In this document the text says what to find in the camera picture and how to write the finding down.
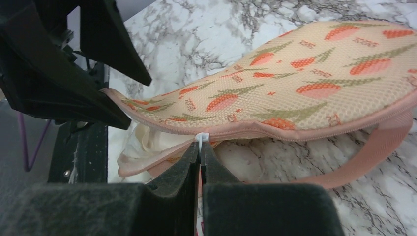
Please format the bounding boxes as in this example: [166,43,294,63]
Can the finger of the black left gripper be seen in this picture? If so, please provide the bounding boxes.
[0,0,131,129]
[79,0,152,86]

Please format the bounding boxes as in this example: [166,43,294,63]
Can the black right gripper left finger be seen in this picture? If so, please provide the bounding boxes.
[0,142,200,236]

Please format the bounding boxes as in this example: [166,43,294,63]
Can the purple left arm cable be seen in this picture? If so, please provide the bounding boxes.
[18,112,53,173]

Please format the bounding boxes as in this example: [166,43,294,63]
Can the white bra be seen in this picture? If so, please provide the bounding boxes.
[118,124,194,175]

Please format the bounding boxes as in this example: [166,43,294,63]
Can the floral mesh laundry bag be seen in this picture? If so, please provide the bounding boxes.
[103,20,417,189]

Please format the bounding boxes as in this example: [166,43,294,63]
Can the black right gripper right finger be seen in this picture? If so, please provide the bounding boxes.
[200,142,344,236]

